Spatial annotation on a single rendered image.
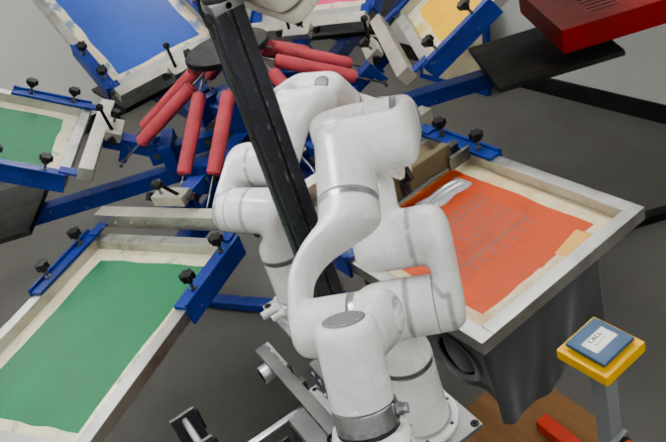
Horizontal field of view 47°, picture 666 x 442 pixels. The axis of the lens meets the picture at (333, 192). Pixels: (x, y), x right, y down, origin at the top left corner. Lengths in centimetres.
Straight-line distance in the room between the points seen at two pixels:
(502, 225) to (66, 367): 123
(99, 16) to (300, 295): 282
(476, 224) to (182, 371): 179
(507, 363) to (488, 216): 40
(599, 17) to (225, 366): 205
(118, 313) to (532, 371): 116
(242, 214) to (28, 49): 453
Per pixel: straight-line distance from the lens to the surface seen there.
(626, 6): 285
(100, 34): 358
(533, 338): 204
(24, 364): 231
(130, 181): 301
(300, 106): 162
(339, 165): 102
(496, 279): 192
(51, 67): 602
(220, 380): 336
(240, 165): 160
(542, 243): 201
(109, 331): 224
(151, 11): 365
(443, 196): 223
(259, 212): 152
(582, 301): 217
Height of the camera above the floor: 222
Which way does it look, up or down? 32 degrees down
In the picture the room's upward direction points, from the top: 18 degrees counter-clockwise
